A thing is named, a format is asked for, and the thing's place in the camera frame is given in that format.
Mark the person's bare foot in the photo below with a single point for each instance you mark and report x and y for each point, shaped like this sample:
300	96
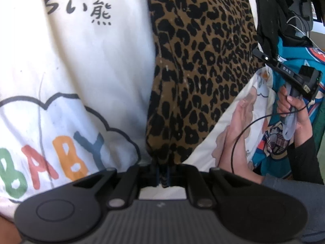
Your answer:
236	132

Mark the folded black garment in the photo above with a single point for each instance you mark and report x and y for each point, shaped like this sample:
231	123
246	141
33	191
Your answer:
264	17

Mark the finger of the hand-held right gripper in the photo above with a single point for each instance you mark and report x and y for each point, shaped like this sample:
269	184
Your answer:
265	57

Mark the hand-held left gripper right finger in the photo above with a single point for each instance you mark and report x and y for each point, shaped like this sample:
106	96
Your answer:
167	176

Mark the cream bear printed blanket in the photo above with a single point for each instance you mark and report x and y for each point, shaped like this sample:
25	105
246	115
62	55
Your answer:
88	68

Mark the teal printed cloth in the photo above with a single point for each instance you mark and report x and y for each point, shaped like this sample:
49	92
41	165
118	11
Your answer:
273	166

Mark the person's right hand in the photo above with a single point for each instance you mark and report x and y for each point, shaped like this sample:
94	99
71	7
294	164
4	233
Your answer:
304	122

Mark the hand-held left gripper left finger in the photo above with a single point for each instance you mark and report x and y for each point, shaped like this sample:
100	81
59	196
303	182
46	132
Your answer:
158	176

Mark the green cloth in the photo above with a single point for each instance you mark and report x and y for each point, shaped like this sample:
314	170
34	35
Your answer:
320	122

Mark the person's grey trouser leg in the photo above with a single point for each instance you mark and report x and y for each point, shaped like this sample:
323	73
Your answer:
299	195

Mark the person's right forearm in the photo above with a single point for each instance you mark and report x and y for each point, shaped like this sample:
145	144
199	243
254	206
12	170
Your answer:
307	160

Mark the leopard print garment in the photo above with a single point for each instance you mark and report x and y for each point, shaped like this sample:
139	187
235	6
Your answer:
198	68

